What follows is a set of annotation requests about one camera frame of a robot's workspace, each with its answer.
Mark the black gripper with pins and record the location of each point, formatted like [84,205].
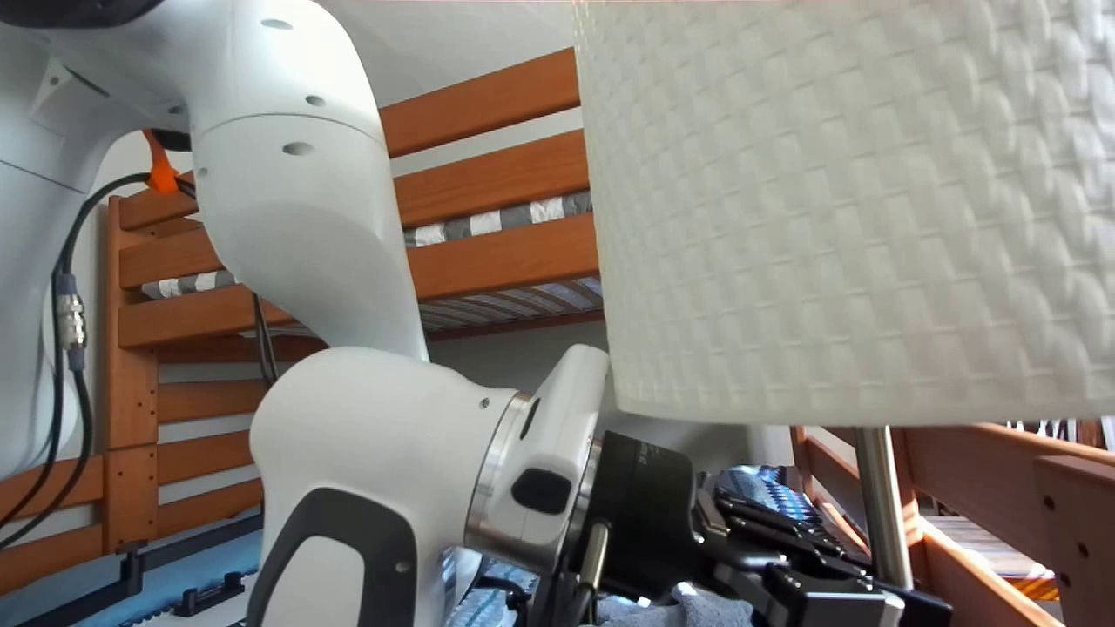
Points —
[649,510]

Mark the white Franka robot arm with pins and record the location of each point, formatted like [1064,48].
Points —
[301,232]

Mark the grey white crumpled cloth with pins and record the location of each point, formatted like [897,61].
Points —
[682,610]

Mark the white patterned fabric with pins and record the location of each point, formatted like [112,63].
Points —
[1049,432]

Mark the grey white striped mattress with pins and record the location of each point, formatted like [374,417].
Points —
[501,218]

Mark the small black clamp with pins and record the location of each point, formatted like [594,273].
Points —
[212,593]

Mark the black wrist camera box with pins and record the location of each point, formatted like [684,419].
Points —
[848,601]

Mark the wooden bunk bed frame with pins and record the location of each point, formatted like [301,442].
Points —
[490,186]

